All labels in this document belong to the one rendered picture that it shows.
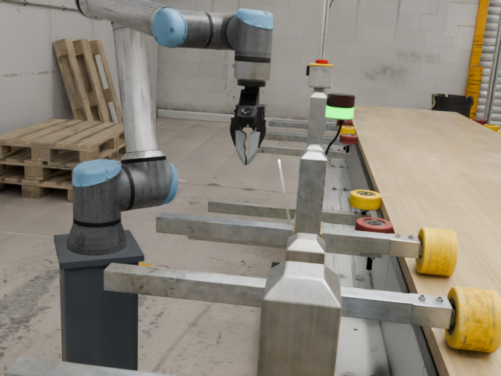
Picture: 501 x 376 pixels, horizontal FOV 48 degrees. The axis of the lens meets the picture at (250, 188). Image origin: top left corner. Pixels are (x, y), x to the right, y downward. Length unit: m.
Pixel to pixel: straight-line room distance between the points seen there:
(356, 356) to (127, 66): 1.16
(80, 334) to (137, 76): 0.84
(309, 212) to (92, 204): 1.13
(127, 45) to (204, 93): 7.22
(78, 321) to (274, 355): 1.65
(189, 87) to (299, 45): 1.84
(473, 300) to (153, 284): 0.42
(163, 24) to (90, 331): 1.00
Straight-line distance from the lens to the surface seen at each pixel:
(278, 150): 2.49
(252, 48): 1.39
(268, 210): 1.51
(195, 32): 1.42
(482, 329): 0.77
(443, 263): 1.00
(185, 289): 0.78
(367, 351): 1.34
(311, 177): 0.75
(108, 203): 1.81
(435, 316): 0.78
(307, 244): 0.51
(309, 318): 0.25
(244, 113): 1.34
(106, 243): 1.83
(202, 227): 1.01
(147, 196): 1.87
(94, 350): 1.95
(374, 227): 1.23
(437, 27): 9.03
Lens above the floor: 1.28
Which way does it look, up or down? 15 degrees down
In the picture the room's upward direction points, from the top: 3 degrees clockwise
